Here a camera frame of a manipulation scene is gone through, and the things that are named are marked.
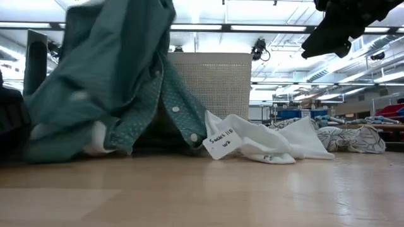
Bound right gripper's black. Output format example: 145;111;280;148
314;0;404;31

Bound grey boxer briefs lettered waistband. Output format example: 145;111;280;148
301;12;369;60

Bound teal dotted button shirt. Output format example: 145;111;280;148
23;0;209;165

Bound white garment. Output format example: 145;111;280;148
30;120;116;156

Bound grey teal bundle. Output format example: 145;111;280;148
365;115;402;125
315;115;345;127

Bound wooden background table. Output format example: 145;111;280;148
334;123;404;131

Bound blue storage bins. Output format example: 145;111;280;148
276;108;329;120

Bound white cloth black line print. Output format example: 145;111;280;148
268;117;386;154

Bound white perforated laundry basket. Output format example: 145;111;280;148
166;52;253;121

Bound white sock with paper tag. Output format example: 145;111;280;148
204;110;297;165

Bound white handwritten paper tag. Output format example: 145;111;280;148
201;127;243;161

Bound black overhead camera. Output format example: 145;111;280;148
251;37;271;62

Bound black metal frame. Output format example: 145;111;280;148
0;21;404;97

